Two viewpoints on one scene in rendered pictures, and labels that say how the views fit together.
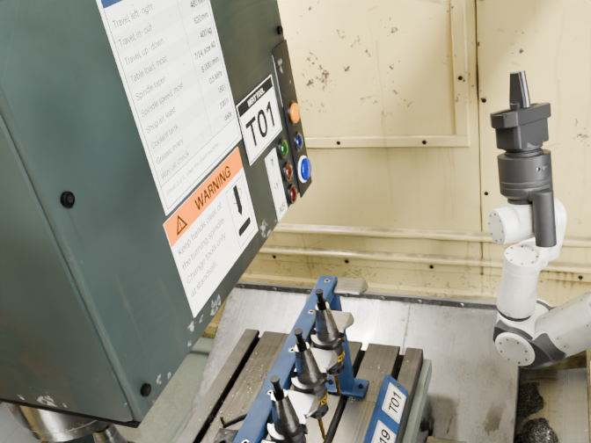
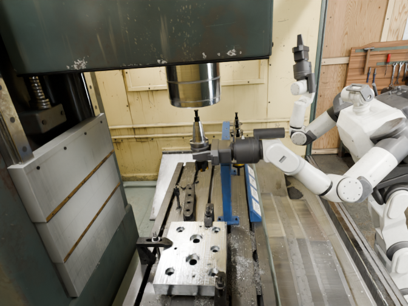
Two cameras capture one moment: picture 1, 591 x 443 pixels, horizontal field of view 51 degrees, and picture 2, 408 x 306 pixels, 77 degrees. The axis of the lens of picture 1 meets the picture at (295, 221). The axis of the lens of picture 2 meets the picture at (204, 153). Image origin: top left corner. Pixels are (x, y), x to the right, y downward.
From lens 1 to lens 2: 0.64 m
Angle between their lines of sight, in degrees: 17
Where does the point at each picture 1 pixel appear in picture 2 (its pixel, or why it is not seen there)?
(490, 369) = (273, 169)
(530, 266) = (305, 104)
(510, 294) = (297, 118)
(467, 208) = (261, 108)
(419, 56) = not seen: hidden behind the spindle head
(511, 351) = (297, 139)
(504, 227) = (299, 86)
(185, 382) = (142, 197)
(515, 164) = (302, 64)
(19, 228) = not seen: outside the picture
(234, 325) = (166, 167)
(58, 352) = (251, 20)
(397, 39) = not seen: hidden behind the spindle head
